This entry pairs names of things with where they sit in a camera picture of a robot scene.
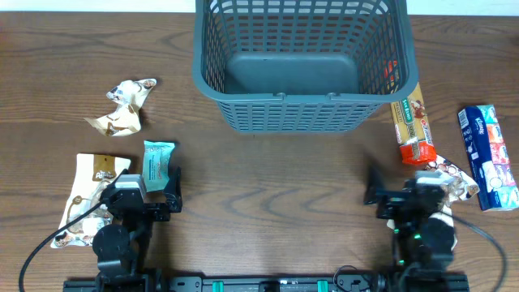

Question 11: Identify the spaghetti pack with red end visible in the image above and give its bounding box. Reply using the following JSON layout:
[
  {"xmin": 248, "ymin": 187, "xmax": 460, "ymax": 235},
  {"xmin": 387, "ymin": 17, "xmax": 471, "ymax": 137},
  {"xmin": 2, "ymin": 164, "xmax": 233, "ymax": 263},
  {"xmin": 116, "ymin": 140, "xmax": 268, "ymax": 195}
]
[{"xmin": 391, "ymin": 84, "xmax": 437, "ymax": 165}]

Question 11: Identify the grey plastic mesh basket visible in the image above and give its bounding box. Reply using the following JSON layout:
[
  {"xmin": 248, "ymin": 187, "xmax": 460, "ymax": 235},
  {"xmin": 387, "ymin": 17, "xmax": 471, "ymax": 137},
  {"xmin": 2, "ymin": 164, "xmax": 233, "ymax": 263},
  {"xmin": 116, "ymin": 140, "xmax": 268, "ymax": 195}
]
[{"xmin": 192, "ymin": 0, "xmax": 418, "ymax": 134}]

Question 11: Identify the flat cream snack bag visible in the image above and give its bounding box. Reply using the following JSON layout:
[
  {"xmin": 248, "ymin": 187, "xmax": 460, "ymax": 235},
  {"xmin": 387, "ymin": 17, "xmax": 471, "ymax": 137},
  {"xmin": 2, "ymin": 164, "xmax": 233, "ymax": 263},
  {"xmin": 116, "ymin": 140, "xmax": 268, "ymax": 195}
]
[{"xmin": 50, "ymin": 153, "xmax": 131, "ymax": 248}]

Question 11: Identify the blue Kleenex tissue pack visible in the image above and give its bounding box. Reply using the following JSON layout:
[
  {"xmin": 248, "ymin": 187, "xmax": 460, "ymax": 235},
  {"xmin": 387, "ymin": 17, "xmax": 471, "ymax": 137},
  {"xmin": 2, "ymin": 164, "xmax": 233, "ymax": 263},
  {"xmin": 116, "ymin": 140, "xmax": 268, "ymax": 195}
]
[{"xmin": 458, "ymin": 105, "xmax": 518, "ymax": 211}]

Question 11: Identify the crumpled cream snack bag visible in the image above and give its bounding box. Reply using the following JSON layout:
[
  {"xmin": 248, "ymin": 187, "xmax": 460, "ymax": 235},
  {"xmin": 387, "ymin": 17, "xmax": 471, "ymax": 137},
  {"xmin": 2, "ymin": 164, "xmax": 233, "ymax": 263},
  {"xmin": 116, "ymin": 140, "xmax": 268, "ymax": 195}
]
[{"xmin": 84, "ymin": 79, "xmax": 157, "ymax": 137}]

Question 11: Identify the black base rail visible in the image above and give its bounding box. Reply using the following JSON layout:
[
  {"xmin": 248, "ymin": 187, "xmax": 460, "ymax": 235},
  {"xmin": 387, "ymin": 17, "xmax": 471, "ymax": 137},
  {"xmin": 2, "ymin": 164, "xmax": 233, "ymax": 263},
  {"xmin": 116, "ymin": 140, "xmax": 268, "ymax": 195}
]
[{"xmin": 62, "ymin": 272, "xmax": 470, "ymax": 292}]

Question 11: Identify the cream cookie snack bag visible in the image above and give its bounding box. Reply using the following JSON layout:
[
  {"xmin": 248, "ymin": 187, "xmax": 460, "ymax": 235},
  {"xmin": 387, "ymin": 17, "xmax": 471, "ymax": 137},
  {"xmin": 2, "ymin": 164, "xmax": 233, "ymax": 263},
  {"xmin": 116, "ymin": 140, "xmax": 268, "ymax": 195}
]
[{"xmin": 423, "ymin": 155, "xmax": 480, "ymax": 227}]

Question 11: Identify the teal flushable wipes pack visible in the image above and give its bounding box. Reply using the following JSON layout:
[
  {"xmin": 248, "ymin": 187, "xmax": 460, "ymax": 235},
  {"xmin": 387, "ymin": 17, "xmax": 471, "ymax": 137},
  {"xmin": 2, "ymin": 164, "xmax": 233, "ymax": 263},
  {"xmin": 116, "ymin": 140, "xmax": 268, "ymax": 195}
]
[{"xmin": 142, "ymin": 140, "xmax": 175, "ymax": 192}]

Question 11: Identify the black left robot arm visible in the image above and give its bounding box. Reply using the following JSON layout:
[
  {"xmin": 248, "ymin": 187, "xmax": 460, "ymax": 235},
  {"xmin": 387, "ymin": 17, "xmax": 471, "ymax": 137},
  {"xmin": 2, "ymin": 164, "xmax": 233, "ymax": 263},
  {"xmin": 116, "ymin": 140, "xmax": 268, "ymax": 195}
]
[{"xmin": 92, "ymin": 167, "xmax": 182, "ymax": 291}]

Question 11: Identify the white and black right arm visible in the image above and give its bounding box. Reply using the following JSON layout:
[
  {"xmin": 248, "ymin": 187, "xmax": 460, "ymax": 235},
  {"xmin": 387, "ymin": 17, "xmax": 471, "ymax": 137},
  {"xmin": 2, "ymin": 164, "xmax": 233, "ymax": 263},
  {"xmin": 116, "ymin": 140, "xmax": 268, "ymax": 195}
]
[{"xmin": 364, "ymin": 166, "xmax": 455, "ymax": 291}]

